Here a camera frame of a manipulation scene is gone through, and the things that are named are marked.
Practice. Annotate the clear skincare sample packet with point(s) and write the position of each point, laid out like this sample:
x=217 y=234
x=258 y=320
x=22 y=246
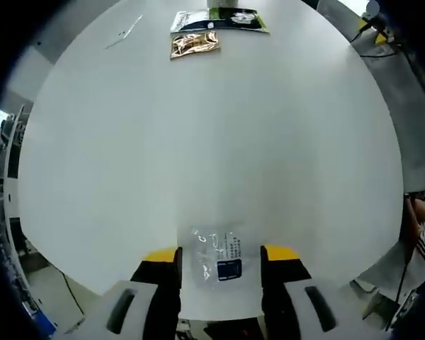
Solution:
x=230 y=271

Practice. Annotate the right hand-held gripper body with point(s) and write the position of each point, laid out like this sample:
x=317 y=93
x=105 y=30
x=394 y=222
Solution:
x=382 y=26

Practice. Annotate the row of white office desks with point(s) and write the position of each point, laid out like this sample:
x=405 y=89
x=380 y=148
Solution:
x=14 y=159

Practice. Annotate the gold foil skincare sachet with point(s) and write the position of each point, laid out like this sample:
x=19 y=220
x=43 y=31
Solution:
x=195 y=44

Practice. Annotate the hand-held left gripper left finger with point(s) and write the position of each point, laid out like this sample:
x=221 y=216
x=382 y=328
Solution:
x=127 y=311

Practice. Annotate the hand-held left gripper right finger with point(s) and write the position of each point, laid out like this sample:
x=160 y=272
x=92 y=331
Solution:
x=297 y=311

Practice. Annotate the green black skincare packet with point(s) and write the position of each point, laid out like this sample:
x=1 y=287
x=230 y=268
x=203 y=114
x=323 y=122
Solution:
x=233 y=19

